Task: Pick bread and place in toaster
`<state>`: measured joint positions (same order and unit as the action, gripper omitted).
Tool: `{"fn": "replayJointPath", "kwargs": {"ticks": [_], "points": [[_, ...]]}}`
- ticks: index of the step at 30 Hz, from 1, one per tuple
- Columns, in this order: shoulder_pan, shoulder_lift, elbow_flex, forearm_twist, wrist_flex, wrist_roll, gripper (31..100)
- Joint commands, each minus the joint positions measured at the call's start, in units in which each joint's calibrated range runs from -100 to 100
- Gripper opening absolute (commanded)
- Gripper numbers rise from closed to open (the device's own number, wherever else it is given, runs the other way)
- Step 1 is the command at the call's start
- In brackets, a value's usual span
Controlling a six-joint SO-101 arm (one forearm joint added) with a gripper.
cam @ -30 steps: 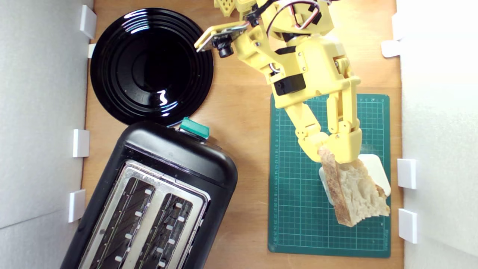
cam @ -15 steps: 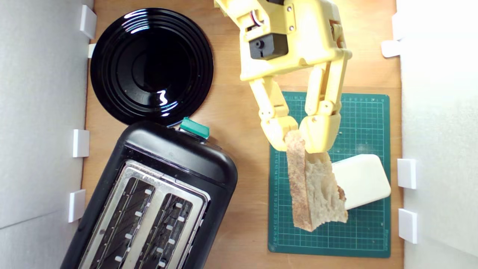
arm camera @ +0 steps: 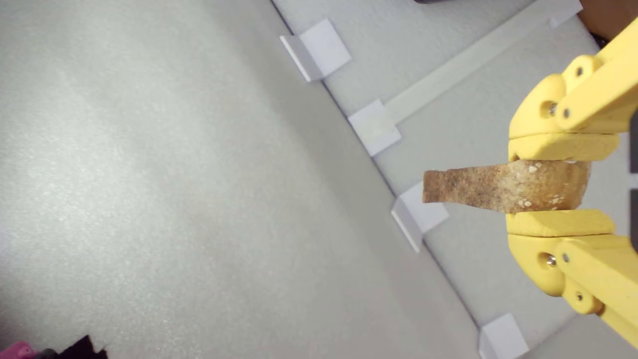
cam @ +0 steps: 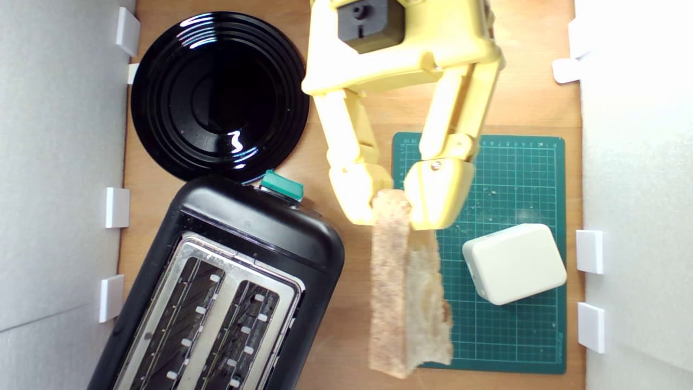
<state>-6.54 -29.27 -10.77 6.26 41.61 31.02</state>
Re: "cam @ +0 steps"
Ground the black two-slot toaster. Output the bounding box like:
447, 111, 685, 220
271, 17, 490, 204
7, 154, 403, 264
87, 174, 346, 390

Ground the green cutting mat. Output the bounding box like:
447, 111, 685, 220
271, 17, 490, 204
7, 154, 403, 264
391, 132, 567, 374

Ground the brown bread slice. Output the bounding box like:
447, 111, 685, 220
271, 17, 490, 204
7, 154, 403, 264
368, 188, 454, 380

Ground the black plate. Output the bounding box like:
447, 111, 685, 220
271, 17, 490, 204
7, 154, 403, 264
130, 11, 311, 184

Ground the green toaster lever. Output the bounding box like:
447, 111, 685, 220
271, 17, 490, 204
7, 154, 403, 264
260, 170, 305, 202

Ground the white block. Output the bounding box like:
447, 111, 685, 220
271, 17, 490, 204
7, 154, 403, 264
462, 223, 568, 307

